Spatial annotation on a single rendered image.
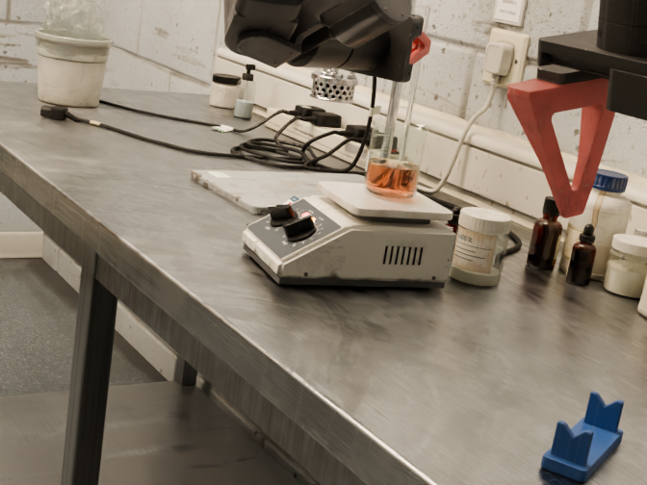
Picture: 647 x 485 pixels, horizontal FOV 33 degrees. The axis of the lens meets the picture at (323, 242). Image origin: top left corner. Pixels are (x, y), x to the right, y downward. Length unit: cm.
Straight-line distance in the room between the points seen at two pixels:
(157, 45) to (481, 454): 213
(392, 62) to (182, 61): 163
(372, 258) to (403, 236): 4
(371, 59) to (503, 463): 44
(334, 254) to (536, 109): 58
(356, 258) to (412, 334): 13
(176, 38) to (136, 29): 25
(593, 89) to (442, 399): 38
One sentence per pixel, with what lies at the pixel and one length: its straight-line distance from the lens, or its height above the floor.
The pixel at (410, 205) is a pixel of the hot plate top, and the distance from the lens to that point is 117.
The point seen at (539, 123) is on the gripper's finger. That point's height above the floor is 102.
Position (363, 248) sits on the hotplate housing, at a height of 80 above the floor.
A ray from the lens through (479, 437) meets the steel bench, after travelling 84.
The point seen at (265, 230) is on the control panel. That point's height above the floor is 79.
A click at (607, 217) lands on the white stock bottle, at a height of 83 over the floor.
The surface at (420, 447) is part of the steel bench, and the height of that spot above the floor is 75.
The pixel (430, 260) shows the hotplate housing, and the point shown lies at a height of 79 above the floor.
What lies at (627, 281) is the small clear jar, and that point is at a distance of 131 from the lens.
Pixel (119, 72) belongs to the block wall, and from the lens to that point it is 303.
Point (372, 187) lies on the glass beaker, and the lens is 118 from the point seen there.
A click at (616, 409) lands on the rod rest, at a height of 78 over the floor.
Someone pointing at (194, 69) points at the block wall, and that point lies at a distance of 261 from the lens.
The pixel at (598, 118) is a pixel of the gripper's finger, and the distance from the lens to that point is 60.
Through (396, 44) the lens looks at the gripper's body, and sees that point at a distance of 108.
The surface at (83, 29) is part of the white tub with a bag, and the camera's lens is 200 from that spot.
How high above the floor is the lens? 108
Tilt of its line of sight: 15 degrees down
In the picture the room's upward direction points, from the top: 9 degrees clockwise
